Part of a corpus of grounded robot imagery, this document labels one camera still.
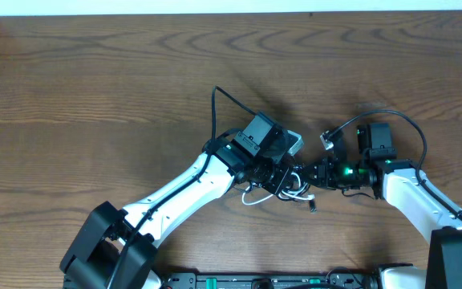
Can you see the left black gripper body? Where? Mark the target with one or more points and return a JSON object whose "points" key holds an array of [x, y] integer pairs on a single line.
{"points": [[278, 181]]}

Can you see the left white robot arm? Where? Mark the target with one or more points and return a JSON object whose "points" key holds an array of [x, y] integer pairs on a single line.
{"points": [[117, 248]]}

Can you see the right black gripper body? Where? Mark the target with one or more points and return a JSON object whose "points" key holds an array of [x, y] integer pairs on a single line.
{"points": [[323, 173]]}

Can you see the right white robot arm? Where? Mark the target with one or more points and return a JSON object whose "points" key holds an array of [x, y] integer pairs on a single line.
{"points": [[402, 185]]}

